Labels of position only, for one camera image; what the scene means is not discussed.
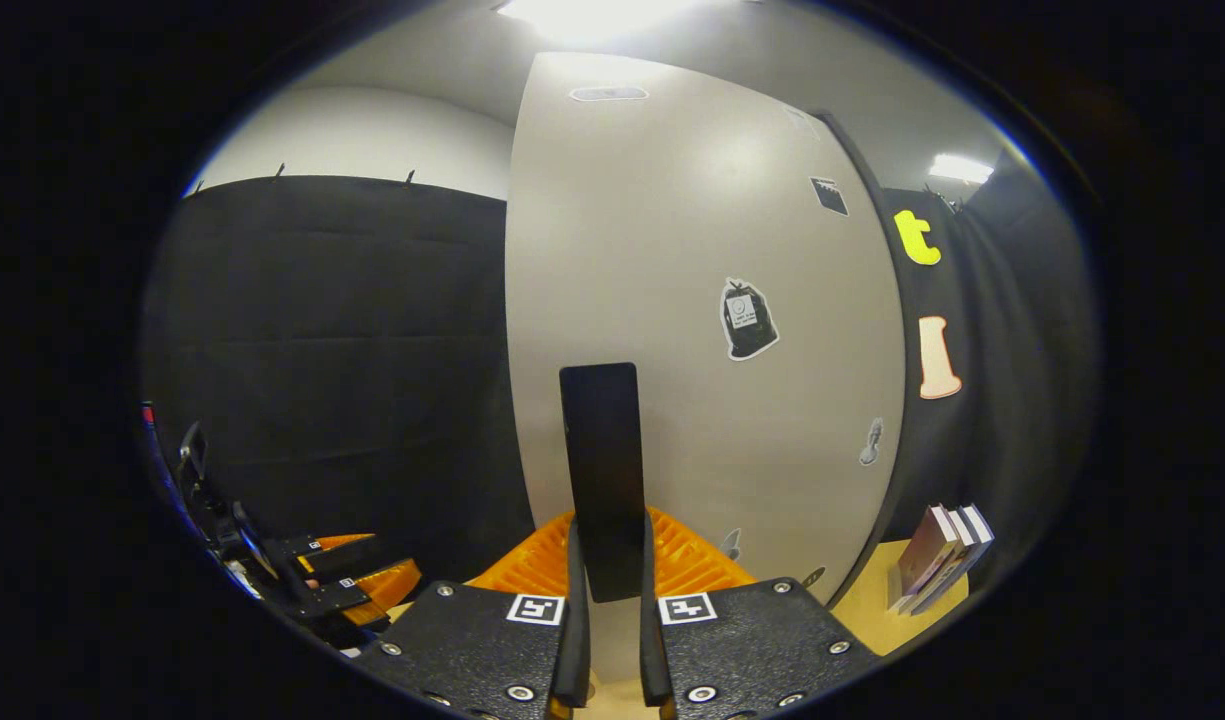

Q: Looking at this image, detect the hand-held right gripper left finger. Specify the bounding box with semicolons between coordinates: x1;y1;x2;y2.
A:
357;510;593;720

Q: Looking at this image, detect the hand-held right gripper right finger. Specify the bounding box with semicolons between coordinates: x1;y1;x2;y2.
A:
640;508;881;720

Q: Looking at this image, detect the black cabinet door handle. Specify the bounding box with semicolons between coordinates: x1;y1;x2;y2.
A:
558;362;649;604

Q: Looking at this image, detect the grey cabinet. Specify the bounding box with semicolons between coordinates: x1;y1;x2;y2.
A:
807;108;925;606

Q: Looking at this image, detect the beige cabinet door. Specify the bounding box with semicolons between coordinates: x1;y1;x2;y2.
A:
504;52;908;691

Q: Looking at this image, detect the black backdrop cloth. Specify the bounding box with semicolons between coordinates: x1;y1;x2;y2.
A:
140;150;1098;601

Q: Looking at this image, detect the white book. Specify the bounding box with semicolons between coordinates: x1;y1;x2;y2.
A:
912;506;981;614
932;503;996;601

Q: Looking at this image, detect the small ceiling light panel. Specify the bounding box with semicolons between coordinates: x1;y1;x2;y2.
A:
926;152;996;186

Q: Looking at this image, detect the large ceiling light panel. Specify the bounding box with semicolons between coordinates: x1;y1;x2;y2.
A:
494;0;695;43

